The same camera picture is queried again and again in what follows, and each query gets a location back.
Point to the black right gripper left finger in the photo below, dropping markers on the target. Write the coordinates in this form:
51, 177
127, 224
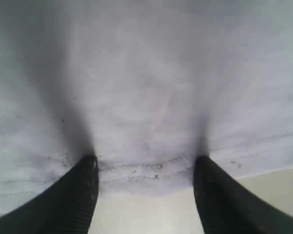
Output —
66, 207

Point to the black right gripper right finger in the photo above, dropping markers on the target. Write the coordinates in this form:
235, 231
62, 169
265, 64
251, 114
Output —
226, 207

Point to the white t-shirt with red lettering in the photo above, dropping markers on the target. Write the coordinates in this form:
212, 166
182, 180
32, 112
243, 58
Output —
146, 85

